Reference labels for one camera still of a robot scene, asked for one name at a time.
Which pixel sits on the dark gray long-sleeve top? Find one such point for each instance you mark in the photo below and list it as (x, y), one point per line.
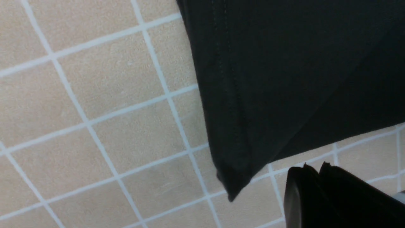
(281, 77)

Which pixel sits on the beige checkered tablecloth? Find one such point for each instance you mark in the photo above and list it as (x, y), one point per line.
(102, 126)

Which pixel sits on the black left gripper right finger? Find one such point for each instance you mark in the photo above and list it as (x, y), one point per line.
(361, 204)

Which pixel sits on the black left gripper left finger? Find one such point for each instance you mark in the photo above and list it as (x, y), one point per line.
(306, 204)

